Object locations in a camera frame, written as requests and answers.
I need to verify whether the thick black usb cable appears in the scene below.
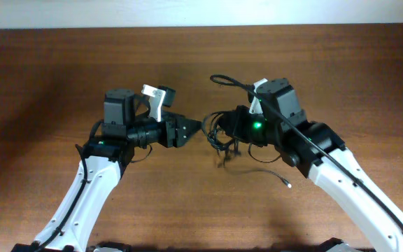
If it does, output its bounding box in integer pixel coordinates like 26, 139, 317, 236
201, 110, 241, 158

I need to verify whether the thin black usb cable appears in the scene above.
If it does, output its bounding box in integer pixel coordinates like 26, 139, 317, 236
209, 115, 292, 189

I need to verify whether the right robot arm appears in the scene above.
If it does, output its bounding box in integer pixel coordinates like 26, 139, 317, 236
220, 78, 403, 251

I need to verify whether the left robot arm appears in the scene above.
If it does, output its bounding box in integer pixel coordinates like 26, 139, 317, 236
13, 85, 201, 251

